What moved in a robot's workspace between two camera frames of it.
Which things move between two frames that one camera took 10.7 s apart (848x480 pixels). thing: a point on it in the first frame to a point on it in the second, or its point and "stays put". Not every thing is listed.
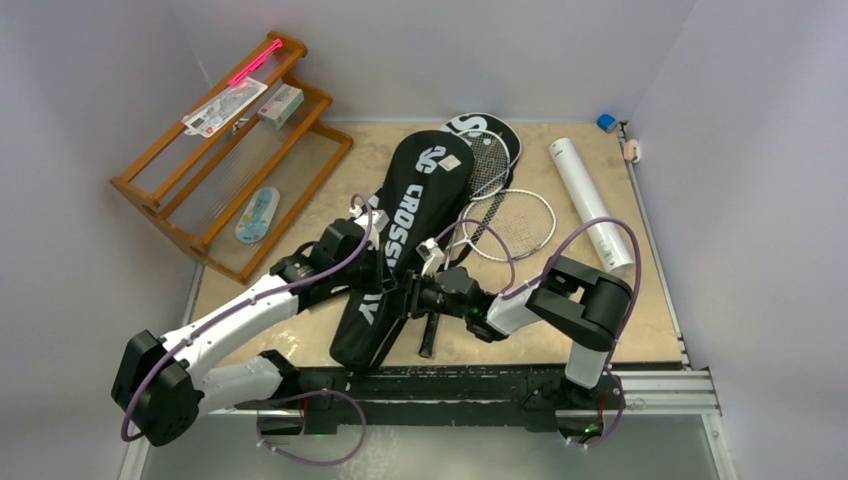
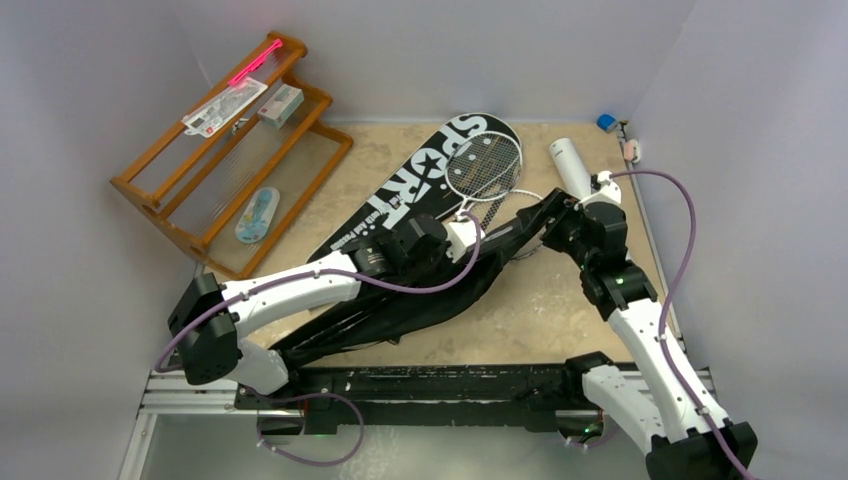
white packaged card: x=226 y=105 stays put
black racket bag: x=420 y=196 to x=401 y=306
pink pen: x=256 y=64 stays put
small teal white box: x=281 y=105 stays put
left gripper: x=381 y=280 to x=458 y=259
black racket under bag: x=492 y=163 stays put
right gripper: x=411 y=296 to x=553 y=216
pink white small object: x=632 y=151 stays put
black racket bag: x=489 y=123 to x=423 y=191
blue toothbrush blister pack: x=257 y=216 stays put
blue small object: x=606 y=122 stays put
